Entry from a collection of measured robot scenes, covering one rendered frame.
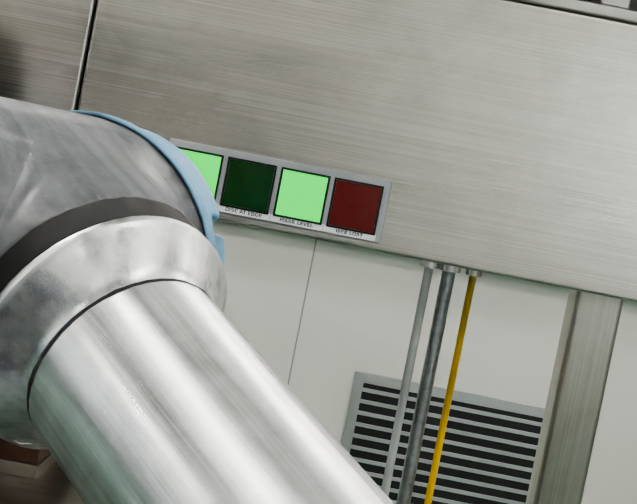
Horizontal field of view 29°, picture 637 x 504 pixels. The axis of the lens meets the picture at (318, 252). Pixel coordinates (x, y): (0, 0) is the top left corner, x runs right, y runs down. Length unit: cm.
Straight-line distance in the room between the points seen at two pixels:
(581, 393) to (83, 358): 118
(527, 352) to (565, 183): 240
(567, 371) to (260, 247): 224
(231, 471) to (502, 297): 336
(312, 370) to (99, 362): 331
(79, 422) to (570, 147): 102
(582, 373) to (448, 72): 43
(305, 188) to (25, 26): 36
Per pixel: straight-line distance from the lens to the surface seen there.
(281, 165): 139
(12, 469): 115
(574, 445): 161
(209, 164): 139
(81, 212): 49
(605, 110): 142
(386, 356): 375
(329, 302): 374
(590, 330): 159
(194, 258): 50
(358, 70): 140
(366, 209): 138
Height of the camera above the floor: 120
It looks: 3 degrees down
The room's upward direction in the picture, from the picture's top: 11 degrees clockwise
